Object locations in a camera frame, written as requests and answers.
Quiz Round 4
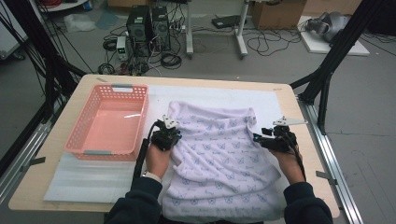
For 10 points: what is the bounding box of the person's left hand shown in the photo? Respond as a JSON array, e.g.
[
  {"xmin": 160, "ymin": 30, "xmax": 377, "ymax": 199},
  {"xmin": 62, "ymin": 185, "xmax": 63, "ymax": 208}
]
[{"xmin": 145, "ymin": 144, "xmax": 172, "ymax": 178}]

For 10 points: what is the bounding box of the white grid mat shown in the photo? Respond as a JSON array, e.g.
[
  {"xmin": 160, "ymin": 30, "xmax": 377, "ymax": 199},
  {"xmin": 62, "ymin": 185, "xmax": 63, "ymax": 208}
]
[{"xmin": 43, "ymin": 84, "xmax": 295, "ymax": 210}]

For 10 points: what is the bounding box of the person's right hand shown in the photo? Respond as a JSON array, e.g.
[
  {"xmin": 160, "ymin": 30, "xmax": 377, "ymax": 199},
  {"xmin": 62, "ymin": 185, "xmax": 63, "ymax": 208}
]
[{"xmin": 269, "ymin": 146, "xmax": 306, "ymax": 185}]

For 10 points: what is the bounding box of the brown cardboard box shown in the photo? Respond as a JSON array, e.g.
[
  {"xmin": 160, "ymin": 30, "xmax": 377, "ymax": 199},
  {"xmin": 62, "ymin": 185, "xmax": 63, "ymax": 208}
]
[{"xmin": 251, "ymin": 0, "xmax": 307, "ymax": 31}]

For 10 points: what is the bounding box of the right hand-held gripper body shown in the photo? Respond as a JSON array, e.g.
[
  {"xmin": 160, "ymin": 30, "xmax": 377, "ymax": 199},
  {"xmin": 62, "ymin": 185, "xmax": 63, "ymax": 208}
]
[{"xmin": 260, "ymin": 116, "xmax": 308, "ymax": 153}]

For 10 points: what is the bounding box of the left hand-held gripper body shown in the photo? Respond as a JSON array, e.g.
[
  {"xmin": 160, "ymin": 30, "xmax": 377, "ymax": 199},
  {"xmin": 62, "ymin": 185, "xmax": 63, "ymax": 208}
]
[{"xmin": 150, "ymin": 114, "xmax": 183, "ymax": 153}]

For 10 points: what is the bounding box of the pale cardboard box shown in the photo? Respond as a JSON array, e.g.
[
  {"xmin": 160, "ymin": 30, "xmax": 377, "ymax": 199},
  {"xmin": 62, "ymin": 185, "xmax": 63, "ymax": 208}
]
[{"xmin": 303, "ymin": 0, "xmax": 363, "ymax": 17}]

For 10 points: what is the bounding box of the black flat box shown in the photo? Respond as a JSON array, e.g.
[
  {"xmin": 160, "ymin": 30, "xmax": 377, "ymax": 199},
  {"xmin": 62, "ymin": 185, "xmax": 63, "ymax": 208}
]
[{"xmin": 211, "ymin": 14, "xmax": 247, "ymax": 30}]

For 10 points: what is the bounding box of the round white table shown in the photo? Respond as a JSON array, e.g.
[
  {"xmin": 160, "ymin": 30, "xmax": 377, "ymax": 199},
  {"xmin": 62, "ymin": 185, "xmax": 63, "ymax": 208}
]
[{"xmin": 36, "ymin": 0, "xmax": 90, "ymax": 13}]

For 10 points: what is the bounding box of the grey metal bracket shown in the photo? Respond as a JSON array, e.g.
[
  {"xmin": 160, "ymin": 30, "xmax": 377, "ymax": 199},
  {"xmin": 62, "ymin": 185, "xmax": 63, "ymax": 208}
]
[
  {"xmin": 20, "ymin": 156, "xmax": 47, "ymax": 173},
  {"xmin": 316, "ymin": 170, "xmax": 339, "ymax": 186}
]

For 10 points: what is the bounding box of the black computer tower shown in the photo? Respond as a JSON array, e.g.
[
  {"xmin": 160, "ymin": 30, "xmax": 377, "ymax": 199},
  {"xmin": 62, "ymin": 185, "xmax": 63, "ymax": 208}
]
[
  {"xmin": 125, "ymin": 5, "xmax": 153, "ymax": 58},
  {"xmin": 151, "ymin": 5, "xmax": 172, "ymax": 52}
]

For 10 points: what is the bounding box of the long black floor cable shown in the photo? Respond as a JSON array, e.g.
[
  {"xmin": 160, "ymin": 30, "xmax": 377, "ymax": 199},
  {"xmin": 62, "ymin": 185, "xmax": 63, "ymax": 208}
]
[{"xmin": 246, "ymin": 27, "xmax": 303, "ymax": 58}]

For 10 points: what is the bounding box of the white power supply unit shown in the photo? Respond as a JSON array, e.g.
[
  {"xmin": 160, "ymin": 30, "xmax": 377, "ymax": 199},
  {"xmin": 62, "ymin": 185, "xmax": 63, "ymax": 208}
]
[{"xmin": 116, "ymin": 35, "xmax": 129, "ymax": 62}]

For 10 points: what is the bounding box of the clear plastic bag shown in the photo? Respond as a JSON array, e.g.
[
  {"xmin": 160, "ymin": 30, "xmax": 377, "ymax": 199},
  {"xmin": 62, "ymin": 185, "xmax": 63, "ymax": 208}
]
[{"xmin": 64, "ymin": 13, "xmax": 96, "ymax": 34}]

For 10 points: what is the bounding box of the lilac towel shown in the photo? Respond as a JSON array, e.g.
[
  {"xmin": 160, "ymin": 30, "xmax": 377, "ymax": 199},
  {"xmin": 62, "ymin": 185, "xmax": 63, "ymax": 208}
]
[{"xmin": 162, "ymin": 100, "xmax": 288, "ymax": 224}]

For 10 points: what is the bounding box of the white floor board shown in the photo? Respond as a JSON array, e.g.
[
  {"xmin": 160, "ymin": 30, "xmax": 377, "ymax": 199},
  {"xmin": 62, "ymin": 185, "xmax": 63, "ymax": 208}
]
[{"xmin": 297, "ymin": 15, "xmax": 371, "ymax": 57}]

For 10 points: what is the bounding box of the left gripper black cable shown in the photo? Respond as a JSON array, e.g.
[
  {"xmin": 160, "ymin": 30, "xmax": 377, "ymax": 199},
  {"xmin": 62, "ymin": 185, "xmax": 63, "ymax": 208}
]
[{"xmin": 132, "ymin": 120, "xmax": 162, "ymax": 180}]

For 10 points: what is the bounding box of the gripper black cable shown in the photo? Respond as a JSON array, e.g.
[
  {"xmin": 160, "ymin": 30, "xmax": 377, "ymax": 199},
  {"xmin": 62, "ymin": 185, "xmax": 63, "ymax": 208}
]
[
  {"xmin": 281, "ymin": 127, "xmax": 307, "ymax": 183},
  {"xmin": 132, "ymin": 120, "xmax": 162, "ymax": 180}
]

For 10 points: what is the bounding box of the black metal frame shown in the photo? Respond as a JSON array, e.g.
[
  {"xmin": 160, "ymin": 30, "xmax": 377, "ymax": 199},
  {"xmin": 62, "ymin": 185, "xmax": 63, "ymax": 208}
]
[
  {"xmin": 289, "ymin": 0, "xmax": 396, "ymax": 135},
  {"xmin": 0, "ymin": 0, "xmax": 88, "ymax": 176}
]

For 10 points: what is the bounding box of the white metal stand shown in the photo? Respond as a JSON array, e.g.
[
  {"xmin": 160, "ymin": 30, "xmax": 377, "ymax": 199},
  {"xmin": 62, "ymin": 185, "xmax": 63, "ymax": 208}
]
[{"xmin": 185, "ymin": 0, "xmax": 250, "ymax": 61}]

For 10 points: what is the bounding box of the coiled black cable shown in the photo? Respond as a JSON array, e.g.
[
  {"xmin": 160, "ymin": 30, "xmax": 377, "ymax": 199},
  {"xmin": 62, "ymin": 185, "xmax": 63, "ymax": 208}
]
[
  {"xmin": 160, "ymin": 52, "xmax": 183, "ymax": 70},
  {"xmin": 97, "ymin": 63, "xmax": 116, "ymax": 76}
]

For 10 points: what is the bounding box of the aluminium rail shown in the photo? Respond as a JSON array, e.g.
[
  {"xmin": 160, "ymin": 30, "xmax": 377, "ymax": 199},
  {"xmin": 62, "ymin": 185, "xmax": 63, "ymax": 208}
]
[
  {"xmin": 297, "ymin": 97, "xmax": 365, "ymax": 224},
  {"xmin": 0, "ymin": 122, "xmax": 52, "ymax": 203}
]

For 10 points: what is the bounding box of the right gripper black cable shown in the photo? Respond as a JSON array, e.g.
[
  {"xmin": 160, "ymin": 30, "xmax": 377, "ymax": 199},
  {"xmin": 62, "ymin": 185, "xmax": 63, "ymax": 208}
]
[{"xmin": 281, "ymin": 127, "xmax": 307, "ymax": 183}]

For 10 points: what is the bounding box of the pink plastic basket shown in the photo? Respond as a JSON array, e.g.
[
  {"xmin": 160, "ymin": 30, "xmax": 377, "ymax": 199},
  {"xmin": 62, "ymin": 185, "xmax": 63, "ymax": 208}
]
[{"xmin": 63, "ymin": 83, "xmax": 149, "ymax": 161}]

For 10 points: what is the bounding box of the white cabinet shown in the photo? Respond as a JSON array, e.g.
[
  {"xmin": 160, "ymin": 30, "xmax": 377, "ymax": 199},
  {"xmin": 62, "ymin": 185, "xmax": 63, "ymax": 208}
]
[{"xmin": 0, "ymin": 6, "xmax": 29, "ymax": 60}]

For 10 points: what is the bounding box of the grey rounded device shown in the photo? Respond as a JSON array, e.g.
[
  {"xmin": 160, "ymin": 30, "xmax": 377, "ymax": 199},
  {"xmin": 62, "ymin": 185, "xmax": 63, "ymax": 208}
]
[{"xmin": 304, "ymin": 11, "xmax": 351, "ymax": 43}]

